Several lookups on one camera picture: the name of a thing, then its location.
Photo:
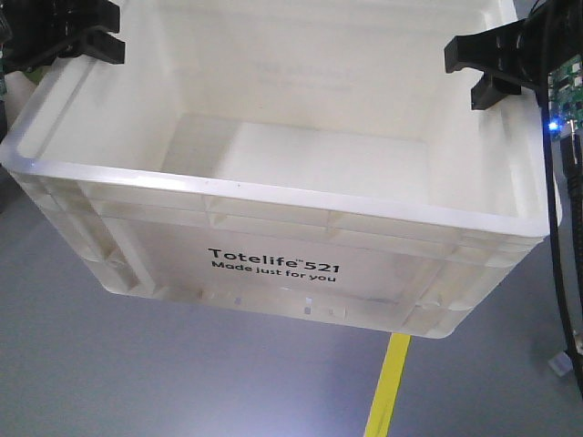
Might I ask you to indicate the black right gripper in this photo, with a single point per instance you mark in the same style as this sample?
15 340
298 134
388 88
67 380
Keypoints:
547 38

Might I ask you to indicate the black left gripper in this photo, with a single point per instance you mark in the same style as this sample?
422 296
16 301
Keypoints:
43 31

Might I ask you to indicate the white plastic Totelife crate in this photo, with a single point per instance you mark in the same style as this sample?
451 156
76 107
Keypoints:
310 159

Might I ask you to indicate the green circuit board right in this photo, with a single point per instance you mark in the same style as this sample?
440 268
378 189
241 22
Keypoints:
565 98

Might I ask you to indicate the yellow floor tape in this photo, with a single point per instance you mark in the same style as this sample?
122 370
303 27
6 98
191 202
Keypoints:
388 385

